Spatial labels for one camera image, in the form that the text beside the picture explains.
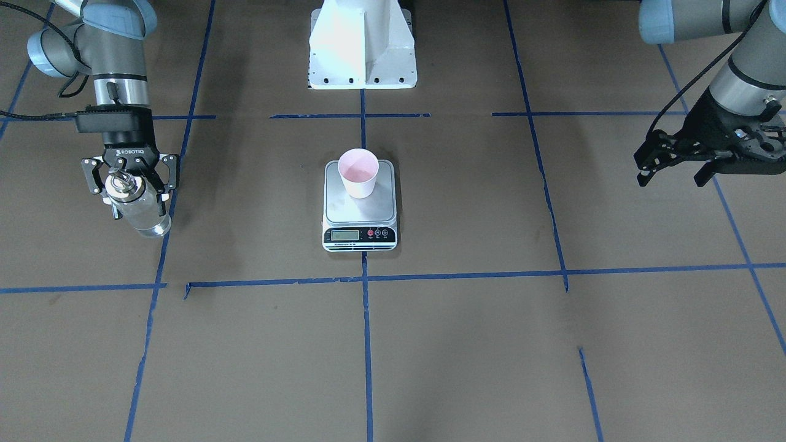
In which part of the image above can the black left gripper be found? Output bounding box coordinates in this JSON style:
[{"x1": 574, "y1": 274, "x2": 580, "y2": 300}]
[{"x1": 634, "y1": 91, "x2": 785, "y2": 188}]

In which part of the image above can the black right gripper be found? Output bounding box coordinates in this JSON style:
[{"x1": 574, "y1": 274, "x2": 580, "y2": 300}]
[{"x1": 81, "y1": 126, "x2": 180, "y2": 202}]

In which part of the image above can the glass sauce bottle metal spout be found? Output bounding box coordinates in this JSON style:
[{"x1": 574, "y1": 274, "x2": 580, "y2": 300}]
[{"x1": 106, "y1": 170, "x2": 171, "y2": 238}]

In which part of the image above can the pink plastic cup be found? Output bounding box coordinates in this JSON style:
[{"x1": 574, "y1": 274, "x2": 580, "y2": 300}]
[{"x1": 338, "y1": 149, "x2": 379, "y2": 199}]

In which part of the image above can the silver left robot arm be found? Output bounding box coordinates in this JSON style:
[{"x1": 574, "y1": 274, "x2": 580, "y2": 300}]
[{"x1": 634, "y1": 1, "x2": 785, "y2": 187}]

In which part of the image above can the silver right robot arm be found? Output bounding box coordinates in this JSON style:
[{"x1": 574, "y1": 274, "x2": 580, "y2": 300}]
[{"x1": 27, "y1": 1, "x2": 179, "y2": 204}]

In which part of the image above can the white digital kitchen scale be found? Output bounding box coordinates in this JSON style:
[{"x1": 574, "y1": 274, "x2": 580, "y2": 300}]
[{"x1": 322, "y1": 160, "x2": 399, "y2": 252}]

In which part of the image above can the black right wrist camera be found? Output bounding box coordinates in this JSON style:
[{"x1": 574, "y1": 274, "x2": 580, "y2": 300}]
[{"x1": 75, "y1": 104, "x2": 154, "y2": 134}]

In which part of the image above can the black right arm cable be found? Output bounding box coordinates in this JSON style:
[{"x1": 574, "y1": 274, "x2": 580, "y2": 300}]
[{"x1": 0, "y1": 0, "x2": 93, "y2": 118}]

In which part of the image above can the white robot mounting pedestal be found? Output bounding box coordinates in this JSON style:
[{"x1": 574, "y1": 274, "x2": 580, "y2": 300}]
[{"x1": 307, "y1": 1, "x2": 418, "y2": 90}]

